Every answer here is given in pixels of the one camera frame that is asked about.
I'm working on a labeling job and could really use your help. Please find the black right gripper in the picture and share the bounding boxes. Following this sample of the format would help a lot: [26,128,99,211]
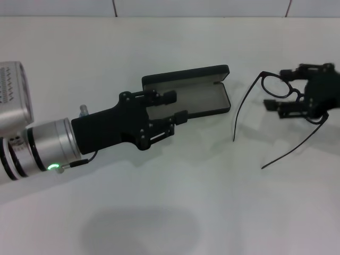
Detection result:
[263,63,340,120]

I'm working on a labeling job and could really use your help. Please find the black glasses case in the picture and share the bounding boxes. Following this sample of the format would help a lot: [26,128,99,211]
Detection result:
[141,64,231,125]

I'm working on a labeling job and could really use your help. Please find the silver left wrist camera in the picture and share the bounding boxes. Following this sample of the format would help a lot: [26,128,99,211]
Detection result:
[0,61,35,136]

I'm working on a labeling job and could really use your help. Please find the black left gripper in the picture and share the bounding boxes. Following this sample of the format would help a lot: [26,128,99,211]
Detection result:
[71,89,189,156]

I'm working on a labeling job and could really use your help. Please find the black glasses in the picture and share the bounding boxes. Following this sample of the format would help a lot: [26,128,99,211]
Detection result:
[232,70,330,171]

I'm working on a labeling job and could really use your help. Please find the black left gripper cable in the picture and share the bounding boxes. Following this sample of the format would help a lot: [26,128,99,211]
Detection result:
[55,150,98,175]

